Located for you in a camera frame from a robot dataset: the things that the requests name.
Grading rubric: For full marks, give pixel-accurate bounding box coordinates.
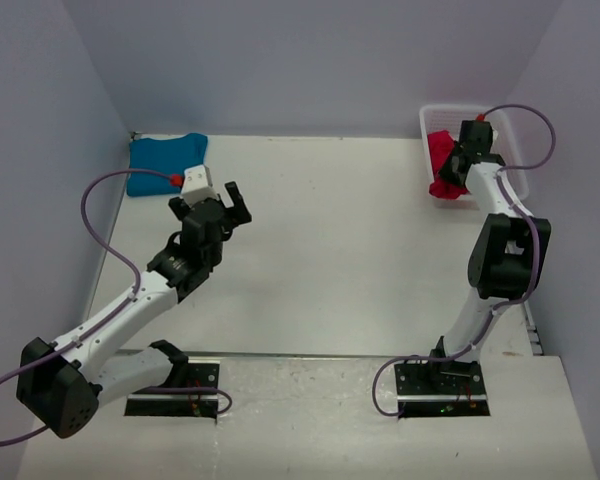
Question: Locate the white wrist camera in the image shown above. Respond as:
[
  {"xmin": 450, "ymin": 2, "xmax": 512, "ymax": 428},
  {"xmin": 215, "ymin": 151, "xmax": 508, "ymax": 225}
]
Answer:
[
  {"xmin": 180, "ymin": 164, "xmax": 218, "ymax": 207},
  {"xmin": 491, "ymin": 125, "xmax": 503, "ymax": 150}
]

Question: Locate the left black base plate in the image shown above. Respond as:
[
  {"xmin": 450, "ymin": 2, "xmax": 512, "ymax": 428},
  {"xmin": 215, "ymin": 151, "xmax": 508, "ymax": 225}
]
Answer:
[{"xmin": 124, "ymin": 360, "xmax": 220, "ymax": 420}]

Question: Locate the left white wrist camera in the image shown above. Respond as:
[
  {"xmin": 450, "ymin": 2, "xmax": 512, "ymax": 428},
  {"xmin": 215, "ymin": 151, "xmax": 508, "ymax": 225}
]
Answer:
[{"xmin": 180, "ymin": 164, "xmax": 218, "ymax": 207}]

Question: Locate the folded blue t shirt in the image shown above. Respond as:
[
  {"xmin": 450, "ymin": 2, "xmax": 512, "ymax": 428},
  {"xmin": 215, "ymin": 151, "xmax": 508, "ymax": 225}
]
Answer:
[{"xmin": 126, "ymin": 133, "xmax": 209, "ymax": 197}]

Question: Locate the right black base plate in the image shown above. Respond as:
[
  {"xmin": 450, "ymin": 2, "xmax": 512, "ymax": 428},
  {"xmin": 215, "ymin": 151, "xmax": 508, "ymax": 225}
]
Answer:
[{"xmin": 394, "ymin": 361, "xmax": 490, "ymax": 418}]

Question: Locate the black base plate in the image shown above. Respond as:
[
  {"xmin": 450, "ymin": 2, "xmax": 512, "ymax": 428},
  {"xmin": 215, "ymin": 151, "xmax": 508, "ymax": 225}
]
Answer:
[
  {"xmin": 124, "ymin": 360, "xmax": 220, "ymax": 420},
  {"xmin": 394, "ymin": 361, "xmax": 490, "ymax": 418}
]

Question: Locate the white plastic basket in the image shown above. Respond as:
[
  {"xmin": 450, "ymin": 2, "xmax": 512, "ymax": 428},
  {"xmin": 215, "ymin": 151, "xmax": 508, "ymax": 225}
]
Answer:
[{"xmin": 419, "ymin": 103, "xmax": 529, "ymax": 210}]

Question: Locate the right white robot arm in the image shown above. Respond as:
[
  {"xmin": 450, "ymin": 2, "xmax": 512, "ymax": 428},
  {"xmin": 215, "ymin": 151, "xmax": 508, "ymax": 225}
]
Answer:
[{"xmin": 426, "ymin": 115, "xmax": 551, "ymax": 394}]

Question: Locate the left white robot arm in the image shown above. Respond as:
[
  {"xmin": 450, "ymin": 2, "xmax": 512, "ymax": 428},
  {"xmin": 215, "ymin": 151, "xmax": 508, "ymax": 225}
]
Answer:
[{"xmin": 16, "ymin": 182, "xmax": 252, "ymax": 439}]

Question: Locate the red t shirt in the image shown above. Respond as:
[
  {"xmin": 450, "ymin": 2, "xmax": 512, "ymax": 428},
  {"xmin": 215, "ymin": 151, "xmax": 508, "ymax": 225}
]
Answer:
[{"xmin": 427, "ymin": 130, "xmax": 468, "ymax": 200}]

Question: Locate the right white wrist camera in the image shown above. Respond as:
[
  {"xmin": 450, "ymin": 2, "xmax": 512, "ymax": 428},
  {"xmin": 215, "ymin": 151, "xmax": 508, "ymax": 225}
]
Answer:
[{"xmin": 491, "ymin": 125, "xmax": 503, "ymax": 150}]

